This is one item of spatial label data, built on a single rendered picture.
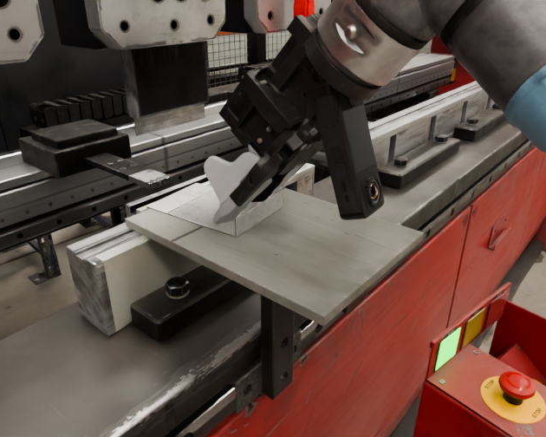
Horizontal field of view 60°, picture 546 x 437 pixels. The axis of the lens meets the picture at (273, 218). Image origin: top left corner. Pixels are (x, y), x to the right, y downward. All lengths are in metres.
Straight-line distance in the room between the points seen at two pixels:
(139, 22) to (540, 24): 0.32
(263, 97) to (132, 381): 0.30
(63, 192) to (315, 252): 0.46
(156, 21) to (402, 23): 0.24
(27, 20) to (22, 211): 0.39
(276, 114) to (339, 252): 0.14
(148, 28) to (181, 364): 0.33
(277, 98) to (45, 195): 0.45
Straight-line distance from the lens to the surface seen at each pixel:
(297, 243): 0.47
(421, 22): 0.36
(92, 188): 0.81
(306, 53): 0.40
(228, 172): 0.46
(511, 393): 0.65
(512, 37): 0.33
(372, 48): 0.37
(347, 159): 0.40
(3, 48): 0.42
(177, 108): 0.56
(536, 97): 0.33
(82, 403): 0.51
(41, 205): 0.78
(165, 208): 0.55
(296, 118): 0.42
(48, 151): 0.73
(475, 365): 0.70
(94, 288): 0.55
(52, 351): 0.58
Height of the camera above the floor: 1.23
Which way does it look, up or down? 26 degrees down
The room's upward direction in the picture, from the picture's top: straight up
